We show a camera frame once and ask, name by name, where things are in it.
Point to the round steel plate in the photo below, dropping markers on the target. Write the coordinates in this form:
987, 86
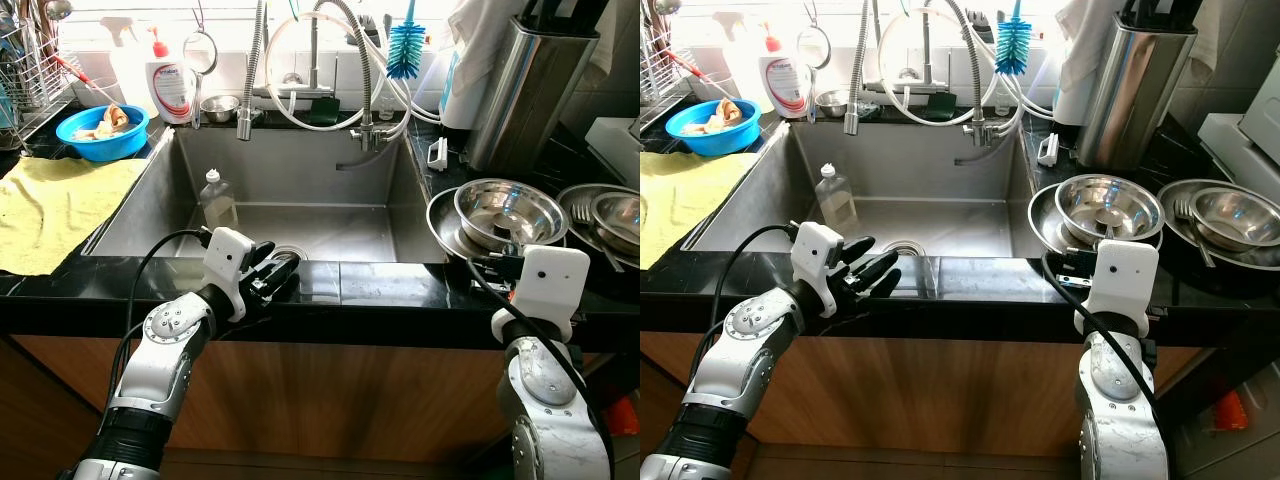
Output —
1042, 220
445, 225
572, 240
1172, 235

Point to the steel mixing bowl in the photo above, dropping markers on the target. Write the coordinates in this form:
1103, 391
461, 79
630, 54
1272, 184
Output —
500, 198
1100, 192
618, 215
1235, 212

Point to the steel sink drain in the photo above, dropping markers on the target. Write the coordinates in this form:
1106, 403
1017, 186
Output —
290, 252
902, 247

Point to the clear plastic bottle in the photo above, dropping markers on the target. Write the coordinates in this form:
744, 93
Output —
218, 205
835, 205

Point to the stainless steel sink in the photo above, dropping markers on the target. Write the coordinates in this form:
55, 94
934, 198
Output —
320, 190
930, 185

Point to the chrome pull-out sprayer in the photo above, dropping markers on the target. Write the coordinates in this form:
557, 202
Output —
853, 110
247, 115

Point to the wooden cabinet front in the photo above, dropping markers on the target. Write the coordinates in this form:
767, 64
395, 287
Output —
930, 400
350, 400

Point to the green sponge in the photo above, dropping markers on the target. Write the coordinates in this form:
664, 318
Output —
323, 112
938, 108

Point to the chrome gooseneck faucet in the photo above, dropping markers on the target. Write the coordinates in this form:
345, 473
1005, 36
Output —
980, 130
370, 135

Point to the yellow cloth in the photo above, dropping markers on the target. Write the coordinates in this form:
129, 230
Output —
685, 205
55, 215

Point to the white dish soap bottle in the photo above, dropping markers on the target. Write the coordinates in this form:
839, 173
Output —
783, 85
172, 90

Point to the blue plastic bowl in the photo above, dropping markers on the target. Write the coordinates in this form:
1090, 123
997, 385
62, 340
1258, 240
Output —
100, 148
710, 142

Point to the white plastic clip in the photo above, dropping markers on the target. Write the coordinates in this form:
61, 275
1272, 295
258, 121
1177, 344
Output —
1048, 148
437, 153

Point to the small chrome tap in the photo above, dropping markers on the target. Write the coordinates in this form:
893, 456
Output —
926, 50
313, 55

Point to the steel spoon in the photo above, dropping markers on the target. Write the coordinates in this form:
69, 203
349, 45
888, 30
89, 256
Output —
510, 225
1105, 218

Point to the white spray bottle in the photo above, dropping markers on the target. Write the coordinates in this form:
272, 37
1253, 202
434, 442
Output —
735, 50
125, 60

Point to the blue bottle brush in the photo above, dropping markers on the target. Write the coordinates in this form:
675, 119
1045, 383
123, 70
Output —
1015, 45
406, 50

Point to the white appliance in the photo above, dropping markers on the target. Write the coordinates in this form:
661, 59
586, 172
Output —
615, 145
1245, 140

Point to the orange object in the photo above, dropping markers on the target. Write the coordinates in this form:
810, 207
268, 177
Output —
1230, 410
620, 415

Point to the white hanging towel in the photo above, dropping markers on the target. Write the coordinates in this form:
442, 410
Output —
1080, 60
470, 70

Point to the steel fork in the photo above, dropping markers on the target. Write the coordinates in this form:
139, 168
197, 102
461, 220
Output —
1187, 215
583, 213

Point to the stainless steel knife block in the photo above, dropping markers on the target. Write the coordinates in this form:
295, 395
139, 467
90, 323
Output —
525, 100
1135, 95

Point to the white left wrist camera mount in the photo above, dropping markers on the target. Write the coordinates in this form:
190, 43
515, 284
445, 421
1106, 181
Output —
815, 260
228, 265

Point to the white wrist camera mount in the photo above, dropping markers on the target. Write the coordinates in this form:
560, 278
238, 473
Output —
1120, 280
815, 260
545, 285
228, 265

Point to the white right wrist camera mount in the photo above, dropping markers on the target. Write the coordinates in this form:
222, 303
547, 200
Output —
545, 285
1120, 280

